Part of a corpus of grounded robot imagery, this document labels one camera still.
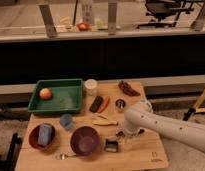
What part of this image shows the yellow banana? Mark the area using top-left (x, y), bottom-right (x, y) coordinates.
top-left (92, 114), bottom-right (118, 126)

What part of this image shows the black stand on floor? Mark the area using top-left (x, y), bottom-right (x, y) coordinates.
top-left (183, 108), bottom-right (196, 121)

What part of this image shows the orange apple in tray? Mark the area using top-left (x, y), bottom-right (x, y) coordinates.
top-left (39, 88), bottom-right (52, 100)

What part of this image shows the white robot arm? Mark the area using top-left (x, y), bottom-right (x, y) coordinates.
top-left (123, 99), bottom-right (205, 153)

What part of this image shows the black office chair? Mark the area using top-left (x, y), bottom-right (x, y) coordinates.
top-left (137, 0), bottom-right (194, 28)

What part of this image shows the metal spoon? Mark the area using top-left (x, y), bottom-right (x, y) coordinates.
top-left (55, 153), bottom-right (76, 160)

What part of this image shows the red fruit on shelf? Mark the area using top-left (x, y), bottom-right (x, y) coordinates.
top-left (77, 22), bottom-right (89, 31)

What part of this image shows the blue sponge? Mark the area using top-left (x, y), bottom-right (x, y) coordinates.
top-left (38, 124), bottom-right (52, 146)

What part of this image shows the black chair frame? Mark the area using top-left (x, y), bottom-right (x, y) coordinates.
top-left (0, 133), bottom-right (22, 171)

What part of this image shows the green plastic tray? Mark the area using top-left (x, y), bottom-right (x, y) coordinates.
top-left (28, 78), bottom-right (83, 115)

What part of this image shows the orange carrot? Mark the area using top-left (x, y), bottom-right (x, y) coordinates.
top-left (97, 96), bottom-right (110, 113)

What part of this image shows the white plastic cup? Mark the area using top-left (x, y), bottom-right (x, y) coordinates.
top-left (84, 79), bottom-right (97, 95)

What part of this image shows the blue plastic cup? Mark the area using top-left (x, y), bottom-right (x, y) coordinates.
top-left (59, 114), bottom-right (73, 130)

